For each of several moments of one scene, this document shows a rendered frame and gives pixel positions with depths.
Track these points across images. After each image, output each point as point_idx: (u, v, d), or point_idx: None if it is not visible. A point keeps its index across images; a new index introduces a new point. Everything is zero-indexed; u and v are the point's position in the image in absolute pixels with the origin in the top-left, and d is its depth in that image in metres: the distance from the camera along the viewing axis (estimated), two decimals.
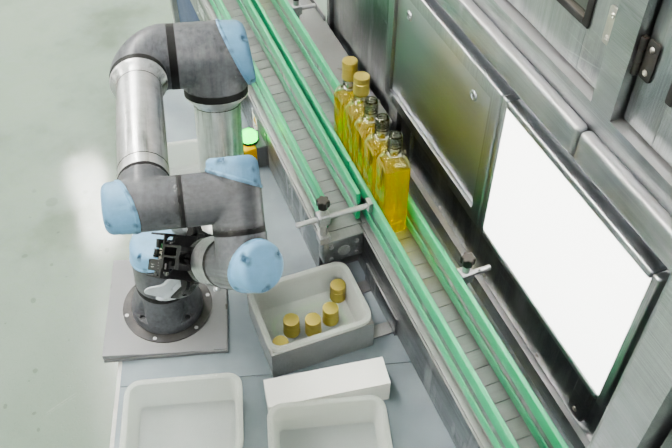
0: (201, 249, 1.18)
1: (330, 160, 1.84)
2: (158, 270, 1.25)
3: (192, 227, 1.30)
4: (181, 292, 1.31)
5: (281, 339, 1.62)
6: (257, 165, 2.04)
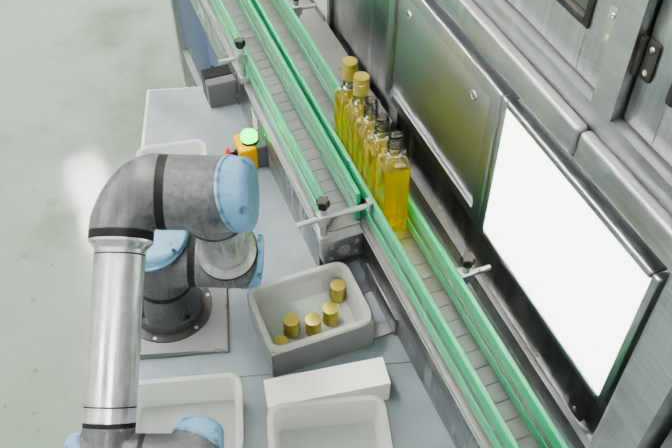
0: None
1: (330, 160, 1.84)
2: None
3: None
4: None
5: (281, 339, 1.62)
6: (257, 165, 2.04)
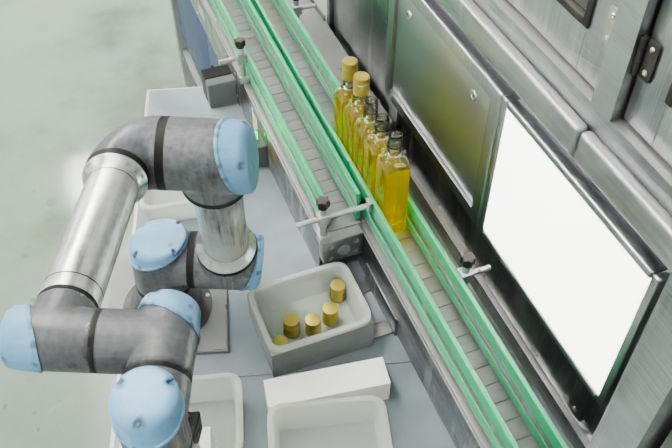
0: None
1: (330, 160, 1.84)
2: None
3: None
4: None
5: (281, 339, 1.62)
6: None
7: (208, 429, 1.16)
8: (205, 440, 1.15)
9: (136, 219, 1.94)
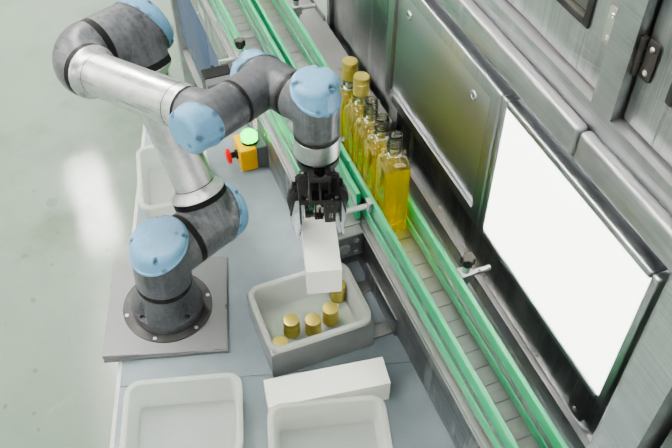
0: (308, 154, 1.26)
1: None
2: (334, 205, 1.33)
3: (290, 195, 1.38)
4: (345, 198, 1.40)
5: (281, 339, 1.62)
6: (257, 165, 2.04)
7: None
8: None
9: (136, 219, 1.94)
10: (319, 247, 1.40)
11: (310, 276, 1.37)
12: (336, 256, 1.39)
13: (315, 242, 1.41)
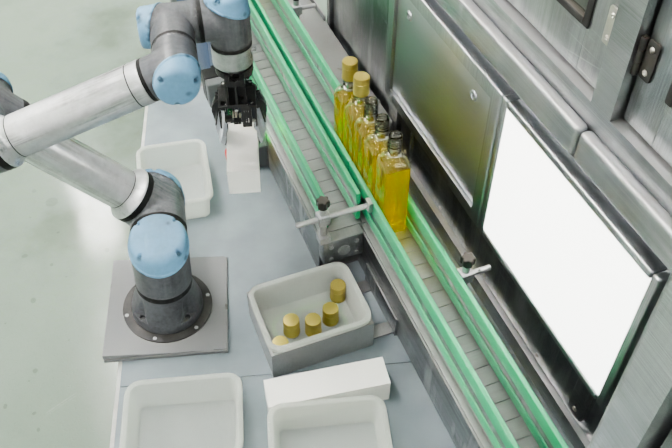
0: (223, 60, 1.43)
1: (330, 160, 1.84)
2: (250, 110, 1.50)
3: (214, 105, 1.55)
4: (264, 108, 1.58)
5: (281, 339, 1.62)
6: None
7: None
8: None
9: None
10: (240, 152, 1.57)
11: (230, 176, 1.54)
12: (255, 159, 1.56)
13: (237, 148, 1.58)
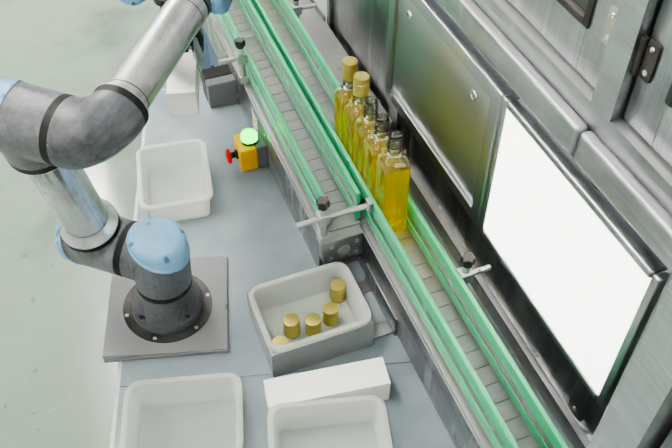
0: None
1: (330, 160, 1.84)
2: None
3: None
4: (201, 38, 1.74)
5: (281, 339, 1.62)
6: (257, 165, 2.04)
7: None
8: None
9: (136, 219, 1.94)
10: (179, 77, 1.74)
11: (170, 98, 1.71)
12: (192, 83, 1.72)
13: (177, 74, 1.74)
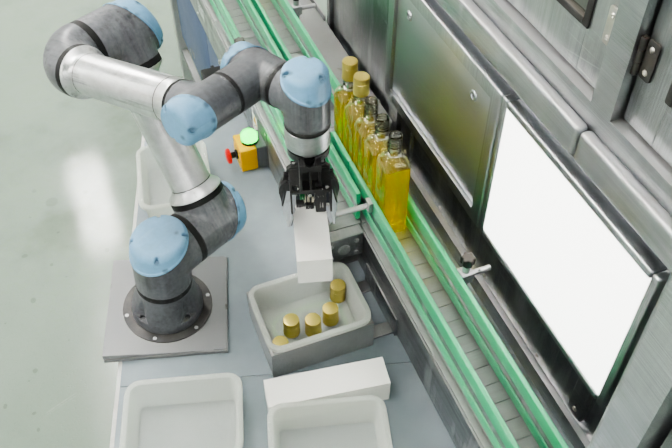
0: (299, 144, 1.27)
1: (330, 160, 1.84)
2: (325, 195, 1.34)
3: (281, 186, 1.40)
4: (336, 188, 1.42)
5: (281, 339, 1.62)
6: (257, 165, 2.04)
7: None
8: None
9: (136, 219, 1.94)
10: (310, 237, 1.42)
11: (301, 265, 1.39)
12: (327, 245, 1.41)
13: (306, 232, 1.43)
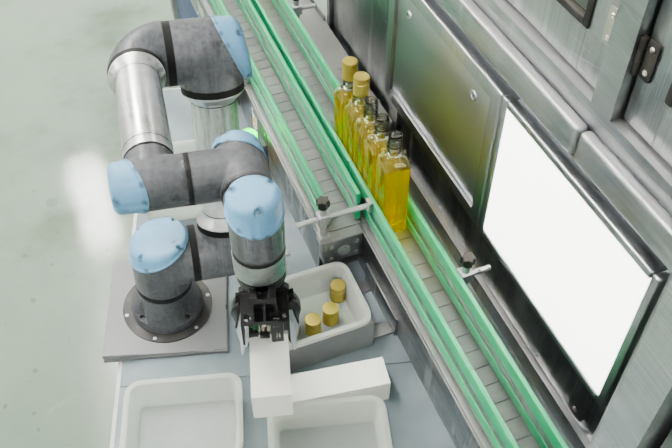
0: (248, 274, 1.09)
1: (330, 160, 1.84)
2: (281, 325, 1.16)
3: (234, 308, 1.22)
4: (297, 309, 1.24)
5: None
6: None
7: None
8: None
9: (136, 219, 1.94)
10: (267, 365, 1.23)
11: (256, 401, 1.20)
12: (286, 376, 1.22)
13: (263, 359, 1.24)
